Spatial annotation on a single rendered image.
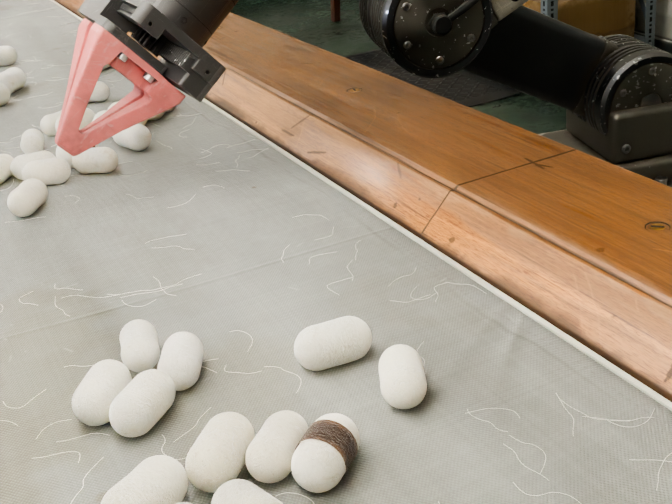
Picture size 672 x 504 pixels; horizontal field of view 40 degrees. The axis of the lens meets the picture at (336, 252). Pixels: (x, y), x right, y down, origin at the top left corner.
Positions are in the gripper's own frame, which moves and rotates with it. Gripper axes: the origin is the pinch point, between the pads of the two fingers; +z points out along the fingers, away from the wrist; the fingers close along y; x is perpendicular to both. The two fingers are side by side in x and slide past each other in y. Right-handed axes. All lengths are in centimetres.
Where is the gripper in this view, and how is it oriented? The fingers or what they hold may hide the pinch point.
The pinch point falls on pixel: (72, 139)
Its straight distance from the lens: 60.5
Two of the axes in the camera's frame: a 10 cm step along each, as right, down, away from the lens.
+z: -6.1, 7.9, 0.0
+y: 4.6, 3.5, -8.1
